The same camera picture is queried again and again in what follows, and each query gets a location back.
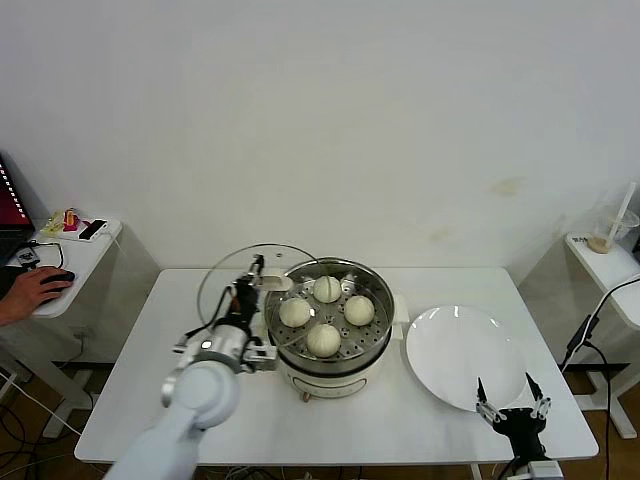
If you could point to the round white plate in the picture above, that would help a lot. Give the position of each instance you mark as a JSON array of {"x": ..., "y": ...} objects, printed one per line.
[{"x": 460, "y": 360}]

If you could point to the clear plastic drink cup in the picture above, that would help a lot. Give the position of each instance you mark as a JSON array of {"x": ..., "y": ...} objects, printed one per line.
[{"x": 617, "y": 230}]

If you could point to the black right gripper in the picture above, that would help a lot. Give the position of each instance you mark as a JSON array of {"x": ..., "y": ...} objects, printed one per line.
[{"x": 522, "y": 422}]

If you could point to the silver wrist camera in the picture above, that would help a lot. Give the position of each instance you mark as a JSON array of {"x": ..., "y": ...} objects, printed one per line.
[
  {"x": 260, "y": 356},
  {"x": 546, "y": 470}
]

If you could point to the bare person forearm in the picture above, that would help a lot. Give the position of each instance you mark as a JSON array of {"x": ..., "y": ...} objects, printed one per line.
[{"x": 7, "y": 312}]

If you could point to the black laptop computer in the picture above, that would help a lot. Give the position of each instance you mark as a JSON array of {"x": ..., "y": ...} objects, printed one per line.
[{"x": 12, "y": 215}]

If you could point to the cream electric cooking pot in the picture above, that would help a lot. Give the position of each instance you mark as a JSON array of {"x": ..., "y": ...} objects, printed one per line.
[{"x": 325, "y": 387}]

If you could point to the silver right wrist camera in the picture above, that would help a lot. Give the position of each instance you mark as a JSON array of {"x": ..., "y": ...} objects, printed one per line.
[{"x": 546, "y": 470}]

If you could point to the bare person hand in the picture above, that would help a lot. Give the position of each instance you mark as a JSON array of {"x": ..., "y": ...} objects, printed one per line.
[{"x": 30, "y": 292}]

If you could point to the white side desk with laptop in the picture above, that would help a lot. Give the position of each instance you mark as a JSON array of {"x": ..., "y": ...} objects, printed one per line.
[{"x": 95, "y": 250}]

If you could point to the black adapter with label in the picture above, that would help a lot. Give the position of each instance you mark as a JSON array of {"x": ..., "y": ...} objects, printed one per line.
[{"x": 27, "y": 256}]

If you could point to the perforated steel steamer basket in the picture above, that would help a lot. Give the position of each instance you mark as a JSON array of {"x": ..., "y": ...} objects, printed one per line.
[{"x": 372, "y": 340}]

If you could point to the pink snack packet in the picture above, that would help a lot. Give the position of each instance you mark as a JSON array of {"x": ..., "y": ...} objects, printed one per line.
[{"x": 71, "y": 220}]

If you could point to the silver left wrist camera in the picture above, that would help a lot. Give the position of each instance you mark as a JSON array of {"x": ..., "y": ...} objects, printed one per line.
[{"x": 260, "y": 356}]

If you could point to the yellow snack packet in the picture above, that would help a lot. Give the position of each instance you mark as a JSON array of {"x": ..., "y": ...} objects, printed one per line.
[{"x": 53, "y": 223}]

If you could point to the black and white small device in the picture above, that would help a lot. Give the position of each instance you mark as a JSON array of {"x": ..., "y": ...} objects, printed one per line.
[{"x": 93, "y": 229}]

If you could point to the round glass pot lid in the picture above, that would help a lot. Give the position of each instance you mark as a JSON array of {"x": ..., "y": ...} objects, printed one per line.
[{"x": 277, "y": 281}]

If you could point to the white steamed baozi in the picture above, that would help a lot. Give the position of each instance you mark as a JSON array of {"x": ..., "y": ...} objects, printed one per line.
[
  {"x": 295, "y": 312},
  {"x": 327, "y": 290},
  {"x": 324, "y": 340},
  {"x": 359, "y": 310}
]

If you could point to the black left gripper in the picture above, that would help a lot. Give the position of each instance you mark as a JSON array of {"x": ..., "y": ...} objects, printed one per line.
[{"x": 245, "y": 302}]

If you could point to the black computer mouse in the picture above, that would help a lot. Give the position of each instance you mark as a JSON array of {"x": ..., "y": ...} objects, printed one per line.
[{"x": 67, "y": 276}]

